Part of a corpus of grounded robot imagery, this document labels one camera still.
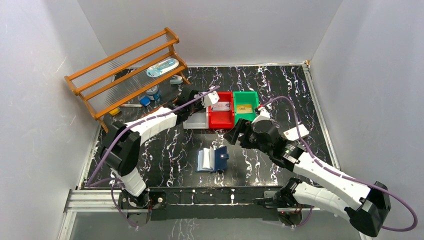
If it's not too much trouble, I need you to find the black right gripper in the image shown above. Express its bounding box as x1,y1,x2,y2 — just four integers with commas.
223,118,272,156

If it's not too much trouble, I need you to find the blue card holder wallet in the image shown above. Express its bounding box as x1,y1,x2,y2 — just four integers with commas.
196,146,229,173

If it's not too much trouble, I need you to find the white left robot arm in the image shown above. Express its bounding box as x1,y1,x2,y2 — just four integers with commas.
99,87,218,208

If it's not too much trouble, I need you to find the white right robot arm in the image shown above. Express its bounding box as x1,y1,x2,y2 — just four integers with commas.
224,118,391,237

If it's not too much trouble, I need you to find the gold credit card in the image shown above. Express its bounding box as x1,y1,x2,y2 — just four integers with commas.
235,104,254,114

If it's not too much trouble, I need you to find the white VIP card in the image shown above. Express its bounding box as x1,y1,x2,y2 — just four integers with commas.
210,101,231,112

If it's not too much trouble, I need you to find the pale green tape dispenser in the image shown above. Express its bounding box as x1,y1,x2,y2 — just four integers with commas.
169,74,183,85

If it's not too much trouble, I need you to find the red plastic bin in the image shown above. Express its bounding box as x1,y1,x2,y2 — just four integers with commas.
207,91,235,130

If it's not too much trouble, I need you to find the white plastic bin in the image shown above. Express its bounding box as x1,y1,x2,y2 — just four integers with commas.
183,110,209,130

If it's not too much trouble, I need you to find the green plastic bin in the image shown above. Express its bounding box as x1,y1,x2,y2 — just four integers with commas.
233,91,259,124

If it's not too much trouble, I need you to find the small blue box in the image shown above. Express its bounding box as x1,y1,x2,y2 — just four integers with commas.
139,96,151,107

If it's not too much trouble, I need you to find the white marker pen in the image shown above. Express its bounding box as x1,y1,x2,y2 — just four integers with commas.
119,103,144,108

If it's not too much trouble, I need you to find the white box with red logo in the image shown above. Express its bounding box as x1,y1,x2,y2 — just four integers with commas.
282,124,310,141

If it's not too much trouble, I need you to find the orange wooden shelf rack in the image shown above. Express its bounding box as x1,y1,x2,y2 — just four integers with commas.
64,27,189,132

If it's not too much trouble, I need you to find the yellow small block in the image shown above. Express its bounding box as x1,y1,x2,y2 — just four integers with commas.
109,107,121,116

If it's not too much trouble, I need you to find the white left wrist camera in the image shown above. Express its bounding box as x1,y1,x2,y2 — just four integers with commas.
201,91,220,108

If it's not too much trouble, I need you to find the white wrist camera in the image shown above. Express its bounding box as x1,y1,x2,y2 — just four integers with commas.
252,105,271,123
201,91,220,108

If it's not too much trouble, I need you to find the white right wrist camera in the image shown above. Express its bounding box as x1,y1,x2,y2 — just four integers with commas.
252,105,271,123

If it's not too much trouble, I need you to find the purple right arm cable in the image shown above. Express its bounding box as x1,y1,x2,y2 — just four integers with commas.
255,96,419,233

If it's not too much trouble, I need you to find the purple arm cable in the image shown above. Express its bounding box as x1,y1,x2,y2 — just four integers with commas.
255,96,419,233
85,85,221,229

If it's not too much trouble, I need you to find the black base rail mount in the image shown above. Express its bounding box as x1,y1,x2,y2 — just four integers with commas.
116,186,312,228

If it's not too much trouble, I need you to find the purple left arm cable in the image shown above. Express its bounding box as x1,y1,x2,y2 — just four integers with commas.
85,85,221,229

